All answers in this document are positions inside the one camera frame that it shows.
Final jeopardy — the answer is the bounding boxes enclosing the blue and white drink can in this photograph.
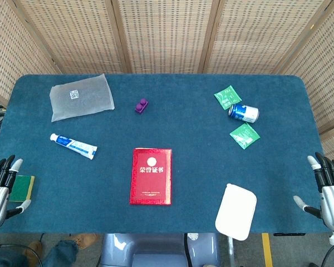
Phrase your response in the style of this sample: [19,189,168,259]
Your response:
[228,103,259,123]

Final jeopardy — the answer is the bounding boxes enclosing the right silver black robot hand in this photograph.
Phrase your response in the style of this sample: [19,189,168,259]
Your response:
[293,152,334,232]

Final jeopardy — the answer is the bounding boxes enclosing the translucent white plastic pouch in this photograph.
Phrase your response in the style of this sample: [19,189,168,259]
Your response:
[50,73,115,123]

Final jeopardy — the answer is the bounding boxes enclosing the green sachet with white print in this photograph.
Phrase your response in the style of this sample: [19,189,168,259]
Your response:
[213,85,243,109]
[229,122,261,150]

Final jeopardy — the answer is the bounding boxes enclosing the brown shoe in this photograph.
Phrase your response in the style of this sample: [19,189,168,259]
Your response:
[71,233,99,249]
[24,240,45,266]

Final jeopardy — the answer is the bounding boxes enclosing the white plastic container lid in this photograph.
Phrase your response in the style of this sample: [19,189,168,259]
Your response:
[214,183,258,242]

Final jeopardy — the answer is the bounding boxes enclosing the blue jeans leg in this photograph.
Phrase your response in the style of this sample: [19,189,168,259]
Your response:
[0,240,79,267]

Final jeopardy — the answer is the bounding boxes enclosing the yellow floor tape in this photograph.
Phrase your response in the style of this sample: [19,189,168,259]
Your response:
[261,233,274,267]

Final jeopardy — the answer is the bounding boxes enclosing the woven bamboo folding screen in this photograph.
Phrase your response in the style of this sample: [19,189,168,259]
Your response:
[0,0,334,156]

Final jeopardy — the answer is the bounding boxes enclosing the pale blue robot torso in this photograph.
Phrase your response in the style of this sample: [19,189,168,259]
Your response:
[99,233,221,267]

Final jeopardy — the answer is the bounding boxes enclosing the green and yellow sponge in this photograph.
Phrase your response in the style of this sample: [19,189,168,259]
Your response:
[8,175,36,203]

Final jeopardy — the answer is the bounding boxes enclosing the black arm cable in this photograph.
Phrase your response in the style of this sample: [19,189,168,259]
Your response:
[0,243,44,267]

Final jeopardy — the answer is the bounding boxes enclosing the blue felt table cover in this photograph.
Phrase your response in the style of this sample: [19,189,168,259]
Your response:
[0,73,334,235]

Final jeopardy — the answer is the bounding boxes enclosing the red certificate book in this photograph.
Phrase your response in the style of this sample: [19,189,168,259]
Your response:
[129,147,173,206]

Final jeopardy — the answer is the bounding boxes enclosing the purple toy building block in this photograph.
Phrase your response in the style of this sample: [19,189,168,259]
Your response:
[135,98,150,114]

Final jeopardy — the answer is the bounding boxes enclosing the white and blue toothpaste tube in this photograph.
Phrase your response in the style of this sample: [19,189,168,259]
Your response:
[50,133,99,160]

